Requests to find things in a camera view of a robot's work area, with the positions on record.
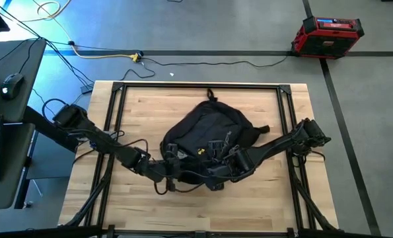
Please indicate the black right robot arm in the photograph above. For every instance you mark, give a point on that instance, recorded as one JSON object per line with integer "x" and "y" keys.
{"x": 275, "y": 145}

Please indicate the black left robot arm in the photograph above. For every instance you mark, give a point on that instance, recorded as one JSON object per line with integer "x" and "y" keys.
{"x": 100, "y": 140}

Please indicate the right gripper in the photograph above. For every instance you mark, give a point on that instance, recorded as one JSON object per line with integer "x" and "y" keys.
{"x": 217, "y": 172}

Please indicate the black backpack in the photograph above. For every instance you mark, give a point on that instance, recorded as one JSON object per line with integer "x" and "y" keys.
{"x": 209, "y": 122}

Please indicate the dark grey desk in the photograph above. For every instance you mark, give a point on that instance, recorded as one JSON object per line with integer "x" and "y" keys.
{"x": 14, "y": 148}

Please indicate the black metal table frame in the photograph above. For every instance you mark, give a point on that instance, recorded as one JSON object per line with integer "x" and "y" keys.
{"x": 265, "y": 86}

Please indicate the black computer mouse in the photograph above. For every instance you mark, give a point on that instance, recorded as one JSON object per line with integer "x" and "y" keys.
{"x": 13, "y": 86}

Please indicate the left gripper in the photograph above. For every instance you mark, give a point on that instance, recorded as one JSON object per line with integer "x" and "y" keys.
{"x": 173, "y": 168}

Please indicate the red black jobsite radio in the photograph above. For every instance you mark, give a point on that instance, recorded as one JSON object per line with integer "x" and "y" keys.
{"x": 326, "y": 39}

